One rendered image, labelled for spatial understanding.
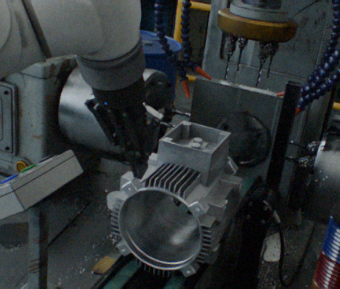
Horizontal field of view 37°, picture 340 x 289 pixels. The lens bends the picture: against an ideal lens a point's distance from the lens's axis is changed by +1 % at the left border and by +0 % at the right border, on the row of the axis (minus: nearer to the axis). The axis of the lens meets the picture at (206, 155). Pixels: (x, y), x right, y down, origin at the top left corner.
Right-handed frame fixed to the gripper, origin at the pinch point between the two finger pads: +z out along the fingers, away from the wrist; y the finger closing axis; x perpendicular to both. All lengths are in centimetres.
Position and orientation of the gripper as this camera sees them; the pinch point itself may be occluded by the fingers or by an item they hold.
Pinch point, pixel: (137, 159)
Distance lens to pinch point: 87.2
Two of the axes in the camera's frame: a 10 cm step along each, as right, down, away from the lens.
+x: -3.7, 7.5, -5.5
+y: -9.3, -2.6, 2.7
